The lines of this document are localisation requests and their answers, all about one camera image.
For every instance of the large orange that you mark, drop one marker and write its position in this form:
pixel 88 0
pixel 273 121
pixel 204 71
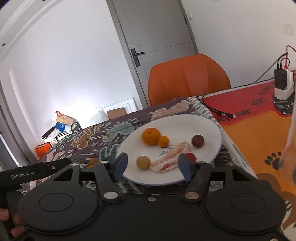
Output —
pixel 151 136

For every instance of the black charger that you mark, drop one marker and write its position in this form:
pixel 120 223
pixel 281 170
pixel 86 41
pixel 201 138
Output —
pixel 280 78

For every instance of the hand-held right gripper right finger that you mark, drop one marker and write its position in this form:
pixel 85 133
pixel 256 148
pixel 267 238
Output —
pixel 185 168

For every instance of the clear plastic bag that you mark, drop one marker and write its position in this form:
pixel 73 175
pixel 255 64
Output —
pixel 98 119

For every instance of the small orange kumquat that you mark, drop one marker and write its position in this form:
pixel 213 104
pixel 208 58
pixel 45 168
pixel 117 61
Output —
pixel 163 141
pixel 90 165

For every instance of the white plate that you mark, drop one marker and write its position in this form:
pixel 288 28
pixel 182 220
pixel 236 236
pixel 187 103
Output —
pixel 175 125

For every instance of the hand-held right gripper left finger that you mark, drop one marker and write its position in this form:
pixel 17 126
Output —
pixel 121 165

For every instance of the orange printed mat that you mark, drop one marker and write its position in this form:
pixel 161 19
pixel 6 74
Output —
pixel 254 129

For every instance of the red passion fruit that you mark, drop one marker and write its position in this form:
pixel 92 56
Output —
pixel 191 157

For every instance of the black flat item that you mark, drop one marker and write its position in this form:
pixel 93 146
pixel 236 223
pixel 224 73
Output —
pixel 49 134

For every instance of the brown passion fruit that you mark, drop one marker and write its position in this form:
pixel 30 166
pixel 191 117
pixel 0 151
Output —
pixel 197 141

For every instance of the small yellow loquat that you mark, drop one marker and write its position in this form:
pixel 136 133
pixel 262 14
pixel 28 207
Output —
pixel 94 161

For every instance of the orange chair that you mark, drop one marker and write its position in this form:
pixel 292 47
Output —
pixel 187 78

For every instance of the grey door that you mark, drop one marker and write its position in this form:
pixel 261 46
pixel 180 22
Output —
pixel 157 27

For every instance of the black metal rack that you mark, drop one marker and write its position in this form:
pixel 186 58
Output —
pixel 75 127

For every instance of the cardboard box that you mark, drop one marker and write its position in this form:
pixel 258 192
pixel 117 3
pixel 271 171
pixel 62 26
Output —
pixel 116 113

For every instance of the blue and white bag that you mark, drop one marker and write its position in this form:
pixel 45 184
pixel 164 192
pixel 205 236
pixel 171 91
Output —
pixel 60 127

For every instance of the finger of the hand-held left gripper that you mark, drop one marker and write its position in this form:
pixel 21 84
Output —
pixel 57 165

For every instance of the white power strip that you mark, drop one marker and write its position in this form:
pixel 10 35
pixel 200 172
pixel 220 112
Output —
pixel 285 93

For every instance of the patterned woven blanket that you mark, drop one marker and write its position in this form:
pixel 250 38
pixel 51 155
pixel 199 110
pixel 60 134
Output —
pixel 97 129

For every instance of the person's left hand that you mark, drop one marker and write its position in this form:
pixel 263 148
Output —
pixel 17 226

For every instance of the peeled pomelo piece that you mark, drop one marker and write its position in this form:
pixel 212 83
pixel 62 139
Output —
pixel 168 158

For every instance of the orange box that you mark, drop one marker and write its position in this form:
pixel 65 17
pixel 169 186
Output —
pixel 43 150

